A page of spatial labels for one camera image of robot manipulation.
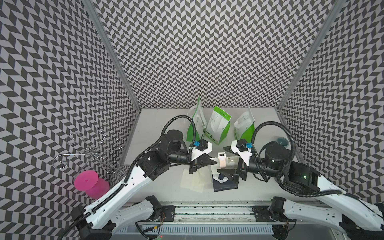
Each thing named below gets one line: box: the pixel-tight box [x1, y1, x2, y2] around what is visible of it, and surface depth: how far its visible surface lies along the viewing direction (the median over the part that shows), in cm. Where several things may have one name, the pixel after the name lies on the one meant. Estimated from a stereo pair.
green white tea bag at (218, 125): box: [205, 105, 232, 145], surface depth 87 cm
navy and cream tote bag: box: [212, 174, 238, 192], surface depth 71 cm
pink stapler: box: [217, 152, 227, 169], surface depth 53 cm
